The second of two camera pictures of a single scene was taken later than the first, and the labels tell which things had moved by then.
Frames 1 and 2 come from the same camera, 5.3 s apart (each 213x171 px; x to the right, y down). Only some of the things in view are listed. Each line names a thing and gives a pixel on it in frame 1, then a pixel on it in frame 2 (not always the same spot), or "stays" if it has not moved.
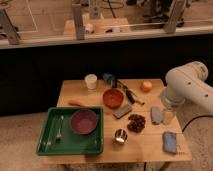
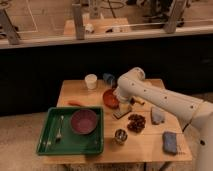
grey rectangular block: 123,111 stays
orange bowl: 112,98 stays
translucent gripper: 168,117 to 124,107
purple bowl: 84,122 stays
